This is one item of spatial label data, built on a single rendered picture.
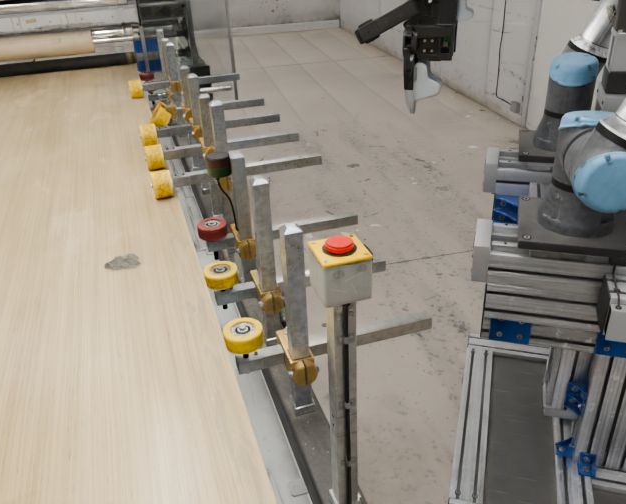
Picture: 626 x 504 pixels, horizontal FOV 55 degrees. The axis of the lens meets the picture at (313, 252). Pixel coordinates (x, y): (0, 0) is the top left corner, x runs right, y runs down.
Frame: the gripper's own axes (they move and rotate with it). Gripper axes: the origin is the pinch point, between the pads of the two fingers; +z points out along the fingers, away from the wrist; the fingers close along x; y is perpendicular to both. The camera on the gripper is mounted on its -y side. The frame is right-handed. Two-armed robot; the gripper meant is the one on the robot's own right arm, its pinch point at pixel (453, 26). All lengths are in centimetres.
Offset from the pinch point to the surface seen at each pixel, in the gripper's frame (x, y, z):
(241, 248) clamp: -63, -46, 46
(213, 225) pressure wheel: -60, -55, 41
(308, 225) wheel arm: -45, -33, 46
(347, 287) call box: -124, -2, 14
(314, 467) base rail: -114, -11, 62
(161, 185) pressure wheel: -48, -76, 36
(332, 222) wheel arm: -41, -27, 47
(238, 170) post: -60, -46, 25
